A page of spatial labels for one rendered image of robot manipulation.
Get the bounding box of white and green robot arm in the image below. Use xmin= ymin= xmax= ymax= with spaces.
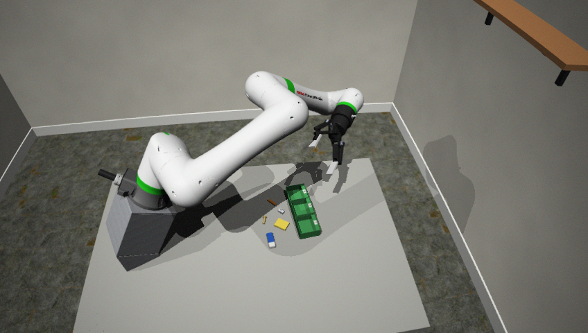
xmin=98 ymin=71 xmax=364 ymax=211

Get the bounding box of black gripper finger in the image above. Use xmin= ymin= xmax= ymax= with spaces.
xmin=309 ymin=119 xmax=338 ymax=148
xmin=326 ymin=135 xmax=345 ymax=176

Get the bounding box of yellow flat square pad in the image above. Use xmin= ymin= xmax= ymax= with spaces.
xmin=274 ymin=219 xmax=289 ymax=231

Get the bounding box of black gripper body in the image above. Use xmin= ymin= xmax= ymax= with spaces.
xmin=328 ymin=114 xmax=349 ymax=143

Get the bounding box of green rack of bins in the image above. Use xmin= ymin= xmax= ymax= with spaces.
xmin=286 ymin=183 xmax=321 ymax=239

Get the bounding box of blue and white eraser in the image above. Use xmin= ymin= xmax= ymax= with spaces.
xmin=266 ymin=232 xmax=275 ymax=248

